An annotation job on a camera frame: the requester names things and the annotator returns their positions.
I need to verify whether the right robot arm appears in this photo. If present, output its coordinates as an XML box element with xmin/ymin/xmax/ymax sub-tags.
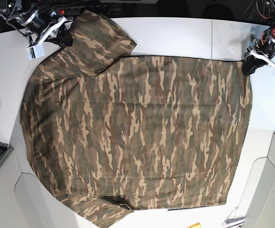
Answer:
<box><xmin>0</xmin><ymin>0</ymin><xmax>265</xmax><ymax>81</ymax></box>

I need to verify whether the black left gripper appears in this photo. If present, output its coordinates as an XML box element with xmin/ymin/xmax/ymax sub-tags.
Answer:
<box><xmin>242</xmin><ymin>35</ymin><xmax>275</xmax><ymax>76</ymax></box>

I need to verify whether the black power strip red switch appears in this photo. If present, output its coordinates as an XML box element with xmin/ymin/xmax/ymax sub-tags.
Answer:
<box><xmin>52</xmin><ymin>6</ymin><xmax>85</xmax><ymax>17</ymax></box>

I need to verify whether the yellow object at bottom edge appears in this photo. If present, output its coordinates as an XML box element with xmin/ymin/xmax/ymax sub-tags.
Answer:
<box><xmin>187</xmin><ymin>223</ymin><xmax>202</xmax><ymax>228</ymax></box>

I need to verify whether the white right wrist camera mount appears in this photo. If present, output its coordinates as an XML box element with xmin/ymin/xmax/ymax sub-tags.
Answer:
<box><xmin>26</xmin><ymin>16</ymin><xmax>74</xmax><ymax>60</ymax></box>

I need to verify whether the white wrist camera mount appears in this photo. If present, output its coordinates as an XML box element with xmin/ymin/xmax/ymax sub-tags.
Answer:
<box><xmin>244</xmin><ymin>47</ymin><xmax>275</xmax><ymax>72</ymax></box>
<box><xmin>26</xmin><ymin>16</ymin><xmax>74</xmax><ymax>60</ymax></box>

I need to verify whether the camouflage T-shirt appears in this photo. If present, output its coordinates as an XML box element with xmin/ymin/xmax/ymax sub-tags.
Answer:
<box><xmin>20</xmin><ymin>10</ymin><xmax>252</xmax><ymax>225</ymax></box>

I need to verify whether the grey device at bottom right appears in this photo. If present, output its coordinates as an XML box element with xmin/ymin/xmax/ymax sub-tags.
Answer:
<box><xmin>222</xmin><ymin>207</ymin><xmax>245</xmax><ymax>228</ymax></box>

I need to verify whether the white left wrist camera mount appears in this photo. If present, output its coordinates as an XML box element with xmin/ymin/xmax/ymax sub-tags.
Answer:
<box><xmin>244</xmin><ymin>47</ymin><xmax>275</xmax><ymax>72</ymax></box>

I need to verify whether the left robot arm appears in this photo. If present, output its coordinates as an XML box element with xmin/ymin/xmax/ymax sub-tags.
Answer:
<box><xmin>242</xmin><ymin>0</ymin><xmax>275</xmax><ymax>76</ymax></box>

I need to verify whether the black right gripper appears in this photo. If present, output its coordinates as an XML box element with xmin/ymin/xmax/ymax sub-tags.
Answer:
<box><xmin>20</xmin><ymin>10</ymin><xmax>73</xmax><ymax>47</ymax></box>

